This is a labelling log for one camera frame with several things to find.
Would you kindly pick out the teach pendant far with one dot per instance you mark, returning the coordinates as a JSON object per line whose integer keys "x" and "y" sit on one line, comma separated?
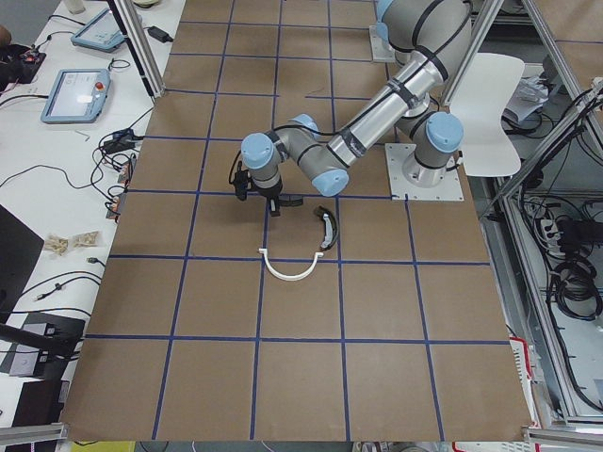
{"x": 101, "y": 33}

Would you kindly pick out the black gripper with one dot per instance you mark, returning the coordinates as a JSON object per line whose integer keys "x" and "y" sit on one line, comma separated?
{"x": 269, "y": 193}

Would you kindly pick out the white plastic chair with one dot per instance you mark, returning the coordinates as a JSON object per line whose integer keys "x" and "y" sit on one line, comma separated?
{"x": 485, "y": 89}

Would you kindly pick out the teach pendant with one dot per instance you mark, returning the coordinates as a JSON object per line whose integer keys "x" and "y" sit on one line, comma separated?
{"x": 101, "y": 33}
{"x": 77, "y": 96}

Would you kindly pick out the black power adapter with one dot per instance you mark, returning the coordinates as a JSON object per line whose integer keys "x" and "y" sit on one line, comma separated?
{"x": 159, "y": 34}

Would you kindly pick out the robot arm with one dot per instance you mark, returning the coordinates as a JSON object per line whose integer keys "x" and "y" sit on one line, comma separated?
{"x": 430, "y": 39}

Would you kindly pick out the teach pendant near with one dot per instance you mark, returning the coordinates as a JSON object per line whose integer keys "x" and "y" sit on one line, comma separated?
{"x": 77, "y": 96}

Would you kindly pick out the olive curved brake shoe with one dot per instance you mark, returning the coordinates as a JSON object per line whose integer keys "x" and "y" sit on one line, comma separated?
{"x": 331, "y": 227}

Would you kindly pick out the aluminium frame post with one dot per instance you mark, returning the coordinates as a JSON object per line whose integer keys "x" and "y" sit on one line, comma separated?
{"x": 130, "y": 25}

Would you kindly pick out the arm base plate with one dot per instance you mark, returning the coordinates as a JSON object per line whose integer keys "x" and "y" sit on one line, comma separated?
{"x": 381, "y": 50}
{"x": 411, "y": 182}

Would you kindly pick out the white curved plastic part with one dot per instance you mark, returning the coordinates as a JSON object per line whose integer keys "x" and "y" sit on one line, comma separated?
{"x": 290, "y": 271}

